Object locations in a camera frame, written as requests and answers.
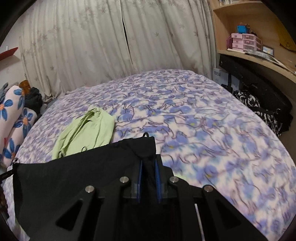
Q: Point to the purple floral bed blanket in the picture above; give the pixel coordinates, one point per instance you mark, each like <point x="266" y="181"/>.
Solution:
<point x="202" y="132"/>

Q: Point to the white cardboard box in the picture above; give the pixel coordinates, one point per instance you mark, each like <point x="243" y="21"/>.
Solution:
<point x="221" y="77"/>

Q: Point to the light green hooded jacket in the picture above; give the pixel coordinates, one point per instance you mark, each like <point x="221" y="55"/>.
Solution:
<point x="43" y="189"/>

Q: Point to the pink drawer organizer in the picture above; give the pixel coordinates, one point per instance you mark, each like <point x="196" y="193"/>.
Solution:
<point x="243" y="42"/>

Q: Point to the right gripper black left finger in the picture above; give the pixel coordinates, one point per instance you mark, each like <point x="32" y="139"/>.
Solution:
<point x="135" y="180"/>

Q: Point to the white patterned curtain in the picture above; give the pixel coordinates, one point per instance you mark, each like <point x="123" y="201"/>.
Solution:
<point x="65" y="45"/>

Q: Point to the blue flower folded quilt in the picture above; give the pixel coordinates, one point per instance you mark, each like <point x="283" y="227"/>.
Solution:
<point x="16" y="122"/>

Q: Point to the dark clothes pile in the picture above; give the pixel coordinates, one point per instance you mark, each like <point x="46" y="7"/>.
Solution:
<point x="33" y="100"/>

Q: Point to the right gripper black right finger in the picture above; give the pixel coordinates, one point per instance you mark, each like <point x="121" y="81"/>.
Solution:
<point x="161" y="179"/>

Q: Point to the blue box on organizer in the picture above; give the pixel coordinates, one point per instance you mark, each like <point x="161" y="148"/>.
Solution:
<point x="243" y="28"/>

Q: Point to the small framed picture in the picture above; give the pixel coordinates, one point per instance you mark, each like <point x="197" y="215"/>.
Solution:
<point x="268" y="50"/>

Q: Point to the wooden desk shelf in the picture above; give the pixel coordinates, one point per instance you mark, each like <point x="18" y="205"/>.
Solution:
<point x="267" y="26"/>

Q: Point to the black white patterned cloth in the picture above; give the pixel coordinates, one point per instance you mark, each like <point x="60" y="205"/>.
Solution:
<point x="268" y="116"/>

